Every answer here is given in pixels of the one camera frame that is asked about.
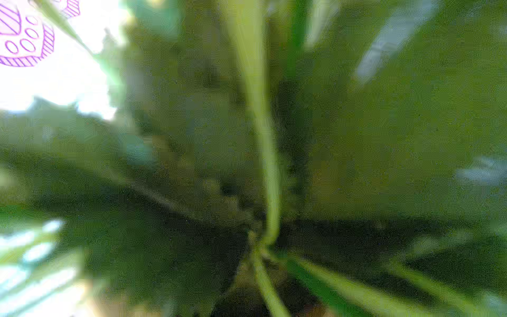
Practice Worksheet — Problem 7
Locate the green leafy potted plant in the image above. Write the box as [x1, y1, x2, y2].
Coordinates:
[1, 1, 506, 316]

